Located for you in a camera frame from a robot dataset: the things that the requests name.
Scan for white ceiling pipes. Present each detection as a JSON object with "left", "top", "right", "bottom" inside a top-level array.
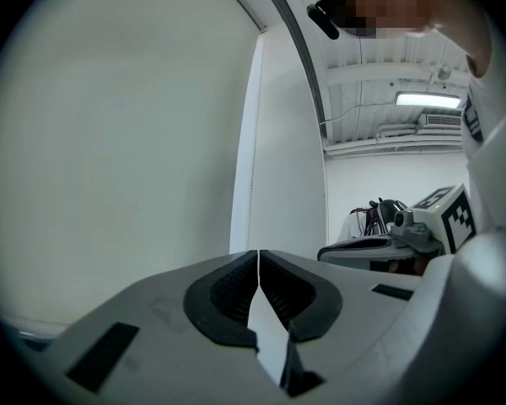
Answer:
[{"left": 324, "top": 124, "right": 465, "bottom": 154}]

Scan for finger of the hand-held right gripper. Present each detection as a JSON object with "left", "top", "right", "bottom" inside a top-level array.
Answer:
[{"left": 317, "top": 236, "right": 411, "bottom": 273}]

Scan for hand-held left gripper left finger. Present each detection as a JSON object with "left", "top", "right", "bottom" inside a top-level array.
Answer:
[{"left": 23, "top": 249, "right": 282, "bottom": 405}]

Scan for white ceiling air vent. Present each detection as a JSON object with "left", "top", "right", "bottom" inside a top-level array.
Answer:
[{"left": 417, "top": 111, "right": 465, "bottom": 127}]

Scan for white roller blind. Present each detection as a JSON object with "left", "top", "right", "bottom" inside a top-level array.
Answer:
[{"left": 0, "top": 0, "right": 266, "bottom": 341}]

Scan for person's right hand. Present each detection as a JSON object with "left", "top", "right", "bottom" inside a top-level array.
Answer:
[{"left": 369, "top": 256, "right": 429, "bottom": 277}]

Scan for grey curved ceiling rail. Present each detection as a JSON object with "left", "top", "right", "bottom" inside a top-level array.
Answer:
[{"left": 252, "top": 0, "right": 328, "bottom": 143}]

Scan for operator in white shirt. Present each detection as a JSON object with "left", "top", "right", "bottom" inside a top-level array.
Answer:
[{"left": 421, "top": 14, "right": 506, "bottom": 405}]

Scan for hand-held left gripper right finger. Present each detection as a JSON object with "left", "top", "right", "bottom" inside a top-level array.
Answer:
[{"left": 258, "top": 249, "right": 425, "bottom": 405}]

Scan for person's head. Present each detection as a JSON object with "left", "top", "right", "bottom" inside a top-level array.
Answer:
[{"left": 320, "top": 0, "right": 495, "bottom": 78}]

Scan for black head camera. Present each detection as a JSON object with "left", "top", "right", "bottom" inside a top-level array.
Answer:
[{"left": 306, "top": 1, "right": 342, "bottom": 41}]

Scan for fluorescent ceiling light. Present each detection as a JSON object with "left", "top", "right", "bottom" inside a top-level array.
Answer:
[{"left": 395, "top": 91, "right": 463, "bottom": 110}]

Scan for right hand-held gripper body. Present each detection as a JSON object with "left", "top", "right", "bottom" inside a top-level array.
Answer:
[{"left": 379, "top": 182, "right": 478, "bottom": 266}]

